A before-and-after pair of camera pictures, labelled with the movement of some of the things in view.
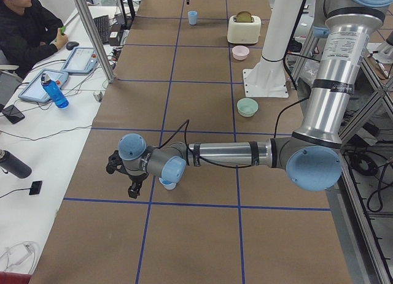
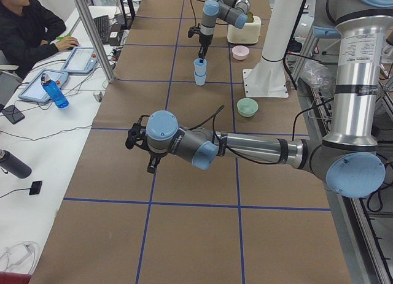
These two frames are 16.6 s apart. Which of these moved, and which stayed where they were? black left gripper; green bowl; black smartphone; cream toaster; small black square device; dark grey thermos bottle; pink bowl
Moved: black left gripper
Stayed: cream toaster; green bowl; pink bowl; dark grey thermos bottle; small black square device; black smartphone
